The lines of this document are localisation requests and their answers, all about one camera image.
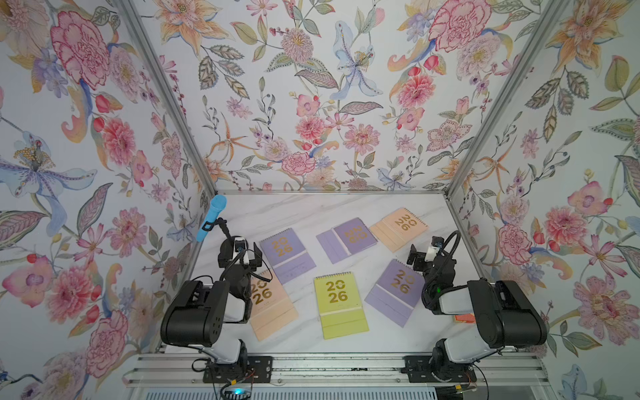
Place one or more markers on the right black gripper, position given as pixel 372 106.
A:
pixel 420 257

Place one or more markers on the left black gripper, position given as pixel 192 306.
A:
pixel 227 245

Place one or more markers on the purple calendar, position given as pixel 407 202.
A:
pixel 345 240
pixel 397 292
pixel 287 255

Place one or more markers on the peach calendar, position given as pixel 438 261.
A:
pixel 272 307
pixel 398 229

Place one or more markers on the yellow-green desk calendar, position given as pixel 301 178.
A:
pixel 339 305

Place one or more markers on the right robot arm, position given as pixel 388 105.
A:
pixel 504 316

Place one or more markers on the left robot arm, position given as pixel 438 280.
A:
pixel 196 317

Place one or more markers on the orange card box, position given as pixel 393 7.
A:
pixel 465 318

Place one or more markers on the blue microphone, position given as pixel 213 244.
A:
pixel 216 206

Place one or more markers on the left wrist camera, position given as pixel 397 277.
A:
pixel 240 245

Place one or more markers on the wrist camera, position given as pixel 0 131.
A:
pixel 240 245
pixel 437 242

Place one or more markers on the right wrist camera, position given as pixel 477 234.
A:
pixel 437 242

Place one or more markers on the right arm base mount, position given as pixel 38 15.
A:
pixel 427 369

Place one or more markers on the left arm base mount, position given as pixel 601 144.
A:
pixel 250 369

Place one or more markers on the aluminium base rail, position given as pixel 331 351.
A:
pixel 289 370

